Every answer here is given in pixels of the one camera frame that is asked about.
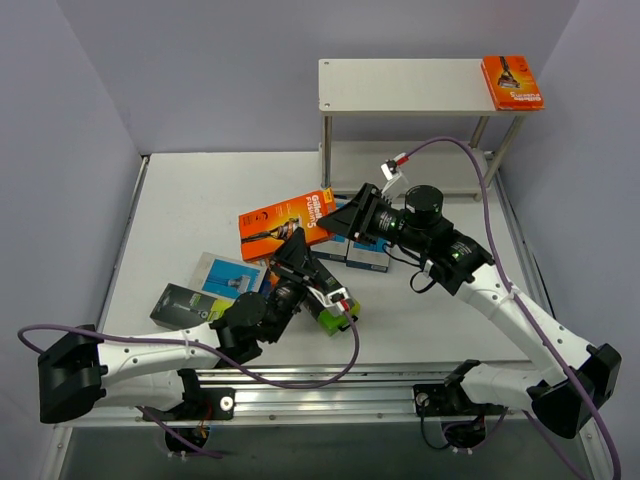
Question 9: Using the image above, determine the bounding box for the orange razor box front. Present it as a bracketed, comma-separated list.
[238, 188, 336, 262]

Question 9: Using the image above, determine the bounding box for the orange razor box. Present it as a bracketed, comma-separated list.
[238, 188, 336, 262]
[258, 268, 280, 297]
[481, 55, 545, 111]

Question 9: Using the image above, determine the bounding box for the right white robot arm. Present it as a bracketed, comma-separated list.
[318, 184, 622, 439]

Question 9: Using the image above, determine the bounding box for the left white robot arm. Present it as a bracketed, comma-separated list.
[37, 231, 340, 424]

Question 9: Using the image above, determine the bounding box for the white two-tier shelf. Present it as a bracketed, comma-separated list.
[318, 58, 527, 197]

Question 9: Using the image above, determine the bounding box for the blue razor box middle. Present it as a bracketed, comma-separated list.
[309, 199, 351, 263]

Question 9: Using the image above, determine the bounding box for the blue razor box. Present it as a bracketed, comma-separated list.
[309, 199, 351, 263]
[345, 239, 390, 273]
[188, 252, 266, 300]

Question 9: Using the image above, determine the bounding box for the black green razor box centre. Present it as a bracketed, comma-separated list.
[303, 274, 361, 336]

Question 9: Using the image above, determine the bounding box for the black green razor box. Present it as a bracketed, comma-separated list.
[303, 274, 361, 336]
[150, 283, 233, 330]

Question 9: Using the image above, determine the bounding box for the blue razor box right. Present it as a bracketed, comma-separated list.
[345, 239, 390, 273]

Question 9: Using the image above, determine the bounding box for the blue razor box left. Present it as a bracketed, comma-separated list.
[188, 252, 266, 300]

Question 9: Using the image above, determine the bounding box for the black green razor box left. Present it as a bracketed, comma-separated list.
[150, 283, 233, 330]

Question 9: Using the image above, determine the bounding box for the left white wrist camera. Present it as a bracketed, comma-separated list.
[307, 286, 355, 317]

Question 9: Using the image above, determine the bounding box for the aluminium rail frame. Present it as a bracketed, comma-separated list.
[64, 362, 541, 427]

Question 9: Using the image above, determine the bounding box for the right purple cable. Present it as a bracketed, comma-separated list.
[397, 135, 624, 480]

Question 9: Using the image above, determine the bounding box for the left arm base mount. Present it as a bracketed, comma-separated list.
[163, 387, 235, 449]

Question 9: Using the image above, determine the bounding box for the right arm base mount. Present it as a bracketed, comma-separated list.
[412, 383, 508, 455]

